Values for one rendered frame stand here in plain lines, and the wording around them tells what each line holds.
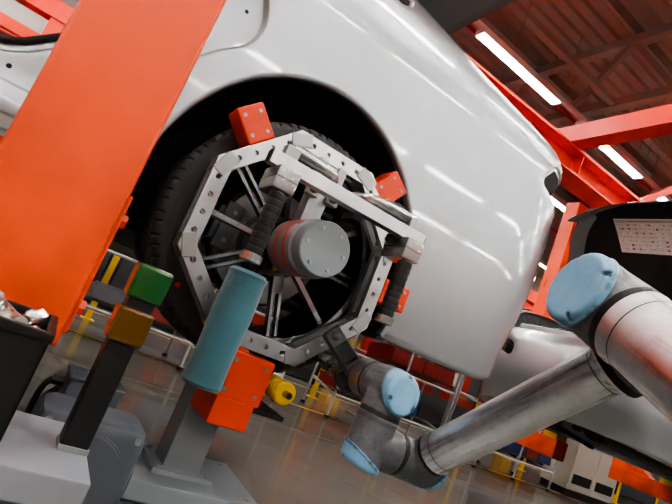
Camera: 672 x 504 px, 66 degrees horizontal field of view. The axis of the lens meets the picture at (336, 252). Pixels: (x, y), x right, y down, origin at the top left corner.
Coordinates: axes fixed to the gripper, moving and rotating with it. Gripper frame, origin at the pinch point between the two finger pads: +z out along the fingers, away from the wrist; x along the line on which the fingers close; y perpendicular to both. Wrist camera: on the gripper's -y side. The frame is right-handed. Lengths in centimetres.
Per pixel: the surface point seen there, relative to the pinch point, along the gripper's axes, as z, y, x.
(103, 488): -34, -10, -56
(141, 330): -65, -38, -44
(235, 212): 9.8, -42.3, -6.8
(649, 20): 402, -92, 899
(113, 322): -64, -40, -47
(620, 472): 228, 379, 375
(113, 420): -31, -19, -51
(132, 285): -65, -43, -44
